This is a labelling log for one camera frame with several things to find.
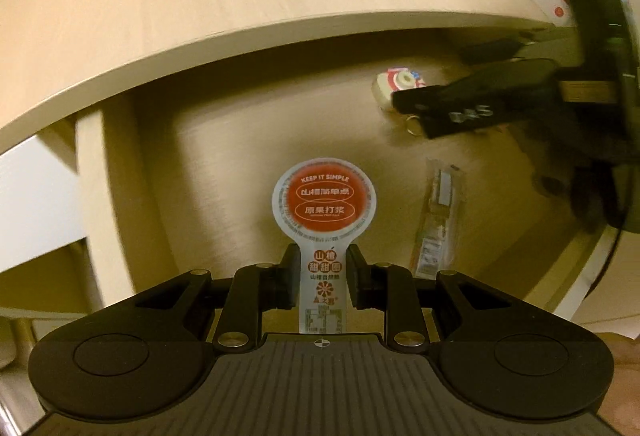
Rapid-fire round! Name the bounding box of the round camera toy keychain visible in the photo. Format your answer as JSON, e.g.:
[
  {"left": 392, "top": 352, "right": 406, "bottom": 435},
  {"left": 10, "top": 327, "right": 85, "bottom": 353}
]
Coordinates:
[{"left": 372, "top": 68, "right": 426, "bottom": 112}]

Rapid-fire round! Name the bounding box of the red round lollipop snack pack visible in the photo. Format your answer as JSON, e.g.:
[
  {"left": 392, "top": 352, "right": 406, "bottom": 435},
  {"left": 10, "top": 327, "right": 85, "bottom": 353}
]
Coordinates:
[{"left": 271, "top": 158, "right": 376, "bottom": 333}]

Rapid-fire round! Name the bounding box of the clear long snack wrapper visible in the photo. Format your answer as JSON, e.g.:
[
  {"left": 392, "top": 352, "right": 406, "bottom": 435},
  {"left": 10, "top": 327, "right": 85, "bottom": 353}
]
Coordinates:
[{"left": 410, "top": 159, "right": 465, "bottom": 279}]

